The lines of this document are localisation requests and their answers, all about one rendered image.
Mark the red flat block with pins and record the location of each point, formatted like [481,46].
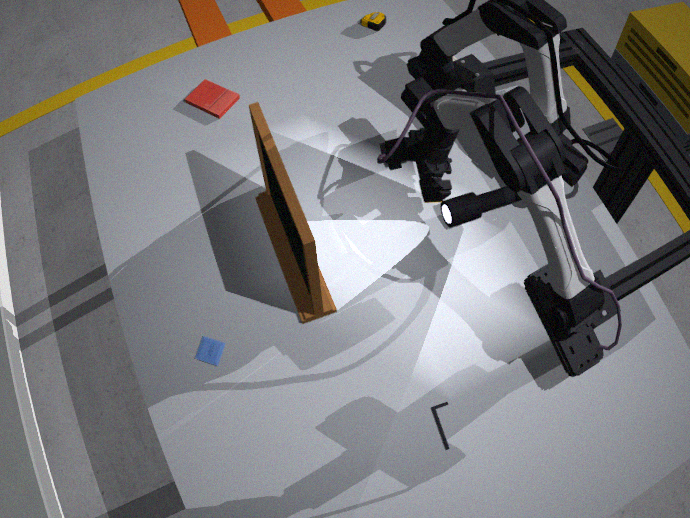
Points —
[212,98]

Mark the black l-shaped bar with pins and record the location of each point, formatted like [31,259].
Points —
[439,424]

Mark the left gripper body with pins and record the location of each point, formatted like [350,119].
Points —
[436,163]

